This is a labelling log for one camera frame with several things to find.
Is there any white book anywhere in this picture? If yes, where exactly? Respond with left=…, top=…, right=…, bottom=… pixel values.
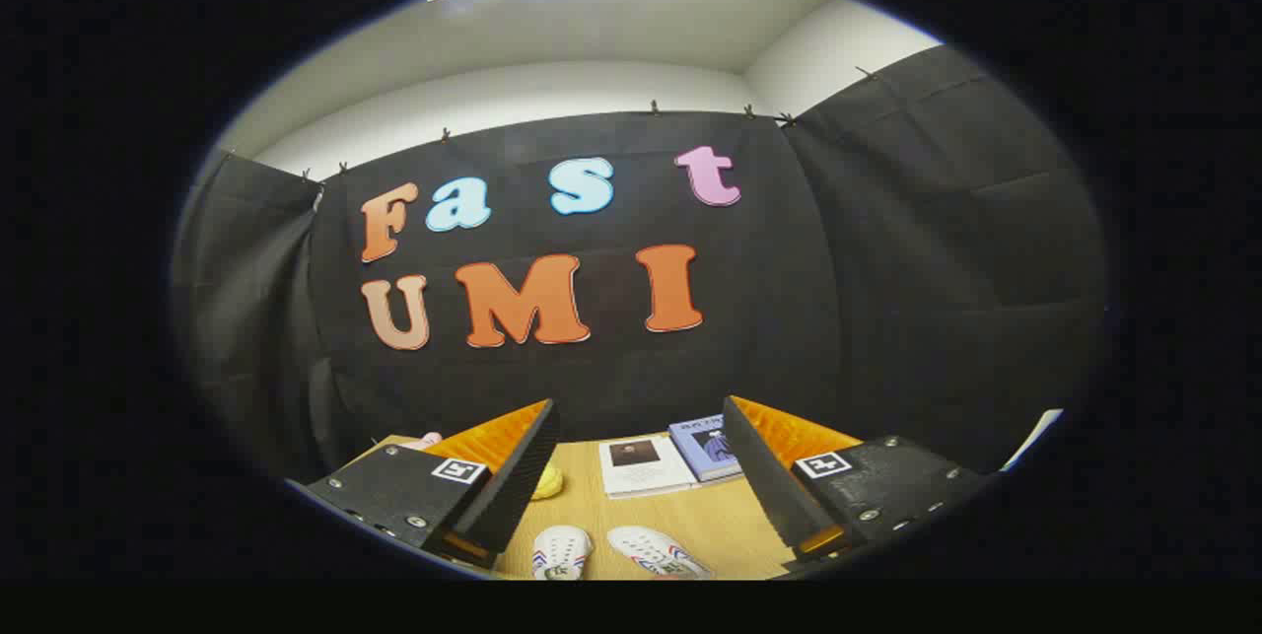
left=598, top=435, right=701, bottom=500

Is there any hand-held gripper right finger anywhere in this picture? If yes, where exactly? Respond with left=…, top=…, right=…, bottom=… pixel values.
left=723, top=395, right=997, bottom=566

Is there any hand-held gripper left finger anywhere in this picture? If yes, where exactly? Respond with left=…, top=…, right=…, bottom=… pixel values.
left=286, top=398, right=561, bottom=571

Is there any white striped canvas shoe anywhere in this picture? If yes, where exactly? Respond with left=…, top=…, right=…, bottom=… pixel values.
left=606, top=526, right=713, bottom=580
left=532, top=526, right=595, bottom=581

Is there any blue book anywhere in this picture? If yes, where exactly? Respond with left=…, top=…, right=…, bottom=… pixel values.
left=668, top=415, right=742, bottom=483

